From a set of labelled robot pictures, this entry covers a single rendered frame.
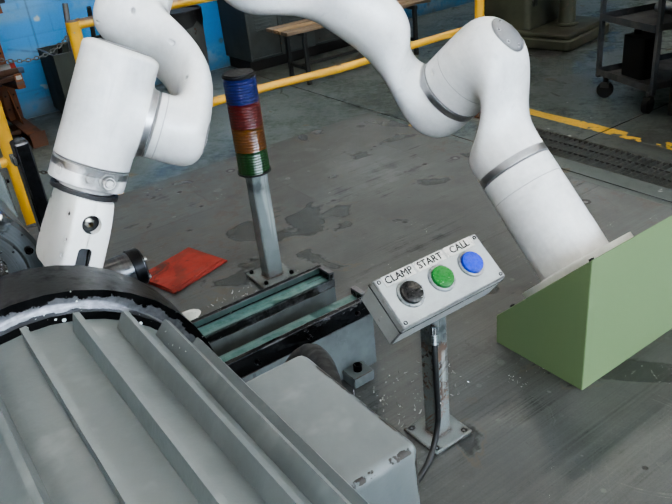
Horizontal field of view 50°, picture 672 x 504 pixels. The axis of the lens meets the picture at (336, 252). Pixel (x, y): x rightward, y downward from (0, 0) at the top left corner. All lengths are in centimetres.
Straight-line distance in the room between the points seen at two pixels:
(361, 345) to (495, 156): 36
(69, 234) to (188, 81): 22
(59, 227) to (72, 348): 51
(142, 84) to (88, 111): 6
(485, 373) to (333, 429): 86
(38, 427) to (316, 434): 11
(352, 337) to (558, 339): 31
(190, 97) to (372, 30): 41
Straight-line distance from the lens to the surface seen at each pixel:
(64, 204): 85
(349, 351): 115
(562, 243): 114
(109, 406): 30
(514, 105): 119
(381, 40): 118
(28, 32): 612
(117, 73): 81
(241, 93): 131
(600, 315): 110
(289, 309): 118
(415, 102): 123
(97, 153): 82
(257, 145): 134
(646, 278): 117
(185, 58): 89
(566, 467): 104
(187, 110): 83
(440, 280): 89
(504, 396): 113
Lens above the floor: 153
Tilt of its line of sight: 28 degrees down
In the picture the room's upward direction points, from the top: 7 degrees counter-clockwise
